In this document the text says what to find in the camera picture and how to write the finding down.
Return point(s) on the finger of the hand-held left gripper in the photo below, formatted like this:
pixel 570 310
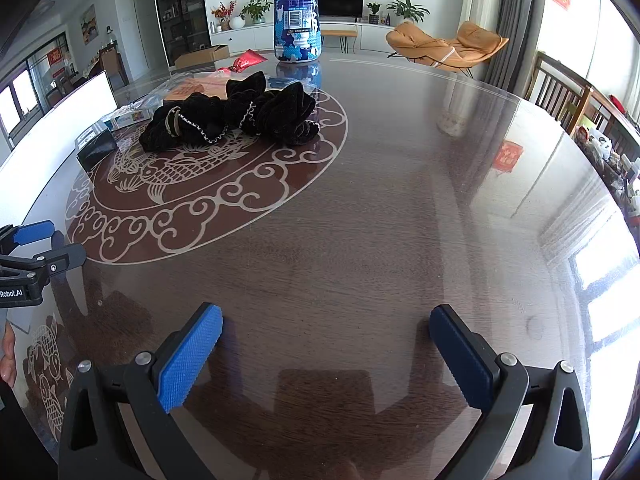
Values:
pixel 65 255
pixel 35 232

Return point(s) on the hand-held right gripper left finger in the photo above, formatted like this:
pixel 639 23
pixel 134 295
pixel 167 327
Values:
pixel 190 355

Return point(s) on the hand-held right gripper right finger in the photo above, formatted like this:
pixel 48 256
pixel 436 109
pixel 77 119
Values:
pixel 462 360

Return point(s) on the black cardboard box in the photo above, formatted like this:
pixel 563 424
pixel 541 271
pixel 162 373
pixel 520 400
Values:
pixel 97 150

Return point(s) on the blue white carton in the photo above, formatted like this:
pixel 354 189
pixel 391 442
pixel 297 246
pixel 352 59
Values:
pixel 127 119

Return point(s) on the clear plastic bag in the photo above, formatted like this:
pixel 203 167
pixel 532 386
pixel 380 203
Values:
pixel 172 78

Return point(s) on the black velvet cloth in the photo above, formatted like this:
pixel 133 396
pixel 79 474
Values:
pixel 230 110

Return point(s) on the person's left hand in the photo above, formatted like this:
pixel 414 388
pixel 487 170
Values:
pixel 6 355

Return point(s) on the red door poster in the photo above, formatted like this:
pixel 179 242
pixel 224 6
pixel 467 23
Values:
pixel 56 56

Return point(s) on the red candy wrapper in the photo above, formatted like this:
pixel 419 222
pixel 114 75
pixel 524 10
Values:
pixel 245 60

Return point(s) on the dark display cabinet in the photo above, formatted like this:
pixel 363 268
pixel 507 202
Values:
pixel 180 10

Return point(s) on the wooden chair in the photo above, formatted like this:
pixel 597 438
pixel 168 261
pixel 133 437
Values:
pixel 607 120
pixel 557 92

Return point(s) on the white TV cabinet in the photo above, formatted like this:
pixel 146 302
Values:
pixel 250 35

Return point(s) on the red flower bouquet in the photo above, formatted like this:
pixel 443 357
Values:
pixel 222 12

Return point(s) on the white round vase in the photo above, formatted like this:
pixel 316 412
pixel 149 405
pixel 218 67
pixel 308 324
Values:
pixel 237 22

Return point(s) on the bushy green potted plant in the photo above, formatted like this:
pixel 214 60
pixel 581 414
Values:
pixel 256 9

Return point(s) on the orange lounge chair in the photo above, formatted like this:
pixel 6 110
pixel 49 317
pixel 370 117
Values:
pixel 440 47

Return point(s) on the blue camouflage bottle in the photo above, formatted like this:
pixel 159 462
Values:
pixel 296 10

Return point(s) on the grey curtain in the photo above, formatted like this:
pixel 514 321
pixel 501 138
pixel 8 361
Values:
pixel 520 25

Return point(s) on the wooden bench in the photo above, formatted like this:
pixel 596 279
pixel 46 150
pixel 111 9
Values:
pixel 340 32

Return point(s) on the large leafy potted plant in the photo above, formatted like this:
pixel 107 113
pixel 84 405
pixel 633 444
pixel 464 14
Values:
pixel 407 9

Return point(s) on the small potted plant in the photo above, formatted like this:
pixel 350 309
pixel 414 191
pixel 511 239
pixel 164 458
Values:
pixel 373 10

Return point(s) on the wall painting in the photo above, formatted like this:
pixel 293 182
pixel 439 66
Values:
pixel 88 24

